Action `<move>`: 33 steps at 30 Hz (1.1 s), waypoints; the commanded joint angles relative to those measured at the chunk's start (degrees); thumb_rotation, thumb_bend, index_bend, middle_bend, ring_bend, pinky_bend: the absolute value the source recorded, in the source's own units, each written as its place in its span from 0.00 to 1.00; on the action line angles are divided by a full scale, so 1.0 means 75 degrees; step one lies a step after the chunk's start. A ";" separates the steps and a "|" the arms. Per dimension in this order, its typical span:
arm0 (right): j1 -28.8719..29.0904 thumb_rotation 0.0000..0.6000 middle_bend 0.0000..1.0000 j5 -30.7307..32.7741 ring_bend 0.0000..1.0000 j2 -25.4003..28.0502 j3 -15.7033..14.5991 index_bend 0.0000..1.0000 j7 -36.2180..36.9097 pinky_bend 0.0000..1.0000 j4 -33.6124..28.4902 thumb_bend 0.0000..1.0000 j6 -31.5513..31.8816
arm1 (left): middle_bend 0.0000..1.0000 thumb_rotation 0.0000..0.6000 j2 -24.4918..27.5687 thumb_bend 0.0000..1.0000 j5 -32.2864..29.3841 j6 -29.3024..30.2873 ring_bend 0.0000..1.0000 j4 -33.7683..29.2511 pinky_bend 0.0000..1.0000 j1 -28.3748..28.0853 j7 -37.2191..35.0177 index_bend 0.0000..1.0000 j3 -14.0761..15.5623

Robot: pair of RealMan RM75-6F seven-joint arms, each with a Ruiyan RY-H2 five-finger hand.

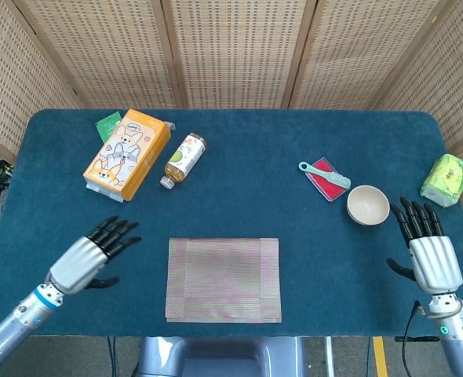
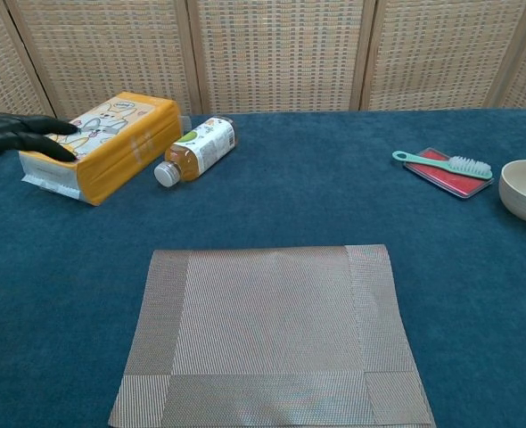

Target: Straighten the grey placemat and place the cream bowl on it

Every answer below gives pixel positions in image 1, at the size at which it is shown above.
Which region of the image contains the teal handled white brush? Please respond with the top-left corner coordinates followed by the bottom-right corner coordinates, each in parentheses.
top-left (297, 161), bottom-right (352, 190)

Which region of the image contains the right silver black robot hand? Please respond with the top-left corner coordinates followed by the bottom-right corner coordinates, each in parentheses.
top-left (386, 197), bottom-right (463, 295)

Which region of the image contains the grey-brown woven placemat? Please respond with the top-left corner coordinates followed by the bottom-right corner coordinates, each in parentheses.
top-left (164, 236), bottom-right (283, 324)

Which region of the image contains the woven wooden folding screen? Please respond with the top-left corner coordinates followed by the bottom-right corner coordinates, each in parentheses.
top-left (0, 0), bottom-right (463, 236)

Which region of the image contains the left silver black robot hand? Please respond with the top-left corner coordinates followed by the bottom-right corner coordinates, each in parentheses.
top-left (49, 215), bottom-right (143, 295)

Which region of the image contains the green tissue pack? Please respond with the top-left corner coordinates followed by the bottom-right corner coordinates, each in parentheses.
top-left (419, 153), bottom-right (463, 208)

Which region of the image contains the yellow corgi print tissue pack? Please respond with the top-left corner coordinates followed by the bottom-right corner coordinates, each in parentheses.
top-left (82, 108), bottom-right (177, 203)

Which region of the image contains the small green sachet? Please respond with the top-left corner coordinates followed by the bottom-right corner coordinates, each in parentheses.
top-left (95, 111), bottom-right (122, 145)

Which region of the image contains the cream white bowl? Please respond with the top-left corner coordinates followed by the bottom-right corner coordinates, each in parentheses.
top-left (346, 185), bottom-right (391, 226)

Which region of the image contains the flat red plastic case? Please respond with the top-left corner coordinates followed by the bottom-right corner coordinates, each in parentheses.
top-left (305, 156), bottom-right (349, 203)

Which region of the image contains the plastic tea bottle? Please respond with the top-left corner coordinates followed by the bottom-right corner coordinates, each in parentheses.
top-left (159, 132), bottom-right (208, 190)

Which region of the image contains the grey-blue robot torso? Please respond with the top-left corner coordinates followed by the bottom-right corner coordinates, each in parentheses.
top-left (131, 336), bottom-right (307, 377)

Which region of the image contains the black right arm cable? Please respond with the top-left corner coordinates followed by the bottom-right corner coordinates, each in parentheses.
top-left (401, 300), bottom-right (428, 377)

